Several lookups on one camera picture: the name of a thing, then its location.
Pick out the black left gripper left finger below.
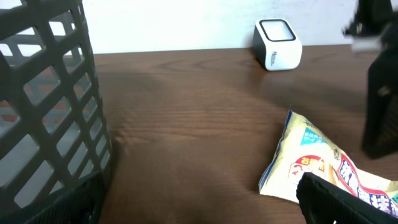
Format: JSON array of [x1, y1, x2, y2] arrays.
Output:
[[18, 174, 106, 224]]

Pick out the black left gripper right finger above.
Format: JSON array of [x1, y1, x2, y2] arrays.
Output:
[[296, 172, 397, 224]]

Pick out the grey plastic shopping basket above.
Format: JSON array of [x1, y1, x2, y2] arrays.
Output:
[[1, 0, 113, 223]]

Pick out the yellow white snack bag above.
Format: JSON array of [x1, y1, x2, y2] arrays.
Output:
[[259, 111, 397, 217]]

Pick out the white barcode scanner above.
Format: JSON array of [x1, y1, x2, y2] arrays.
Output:
[[253, 18, 303, 72]]

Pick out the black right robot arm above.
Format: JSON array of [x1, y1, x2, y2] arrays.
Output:
[[343, 0, 397, 159]]

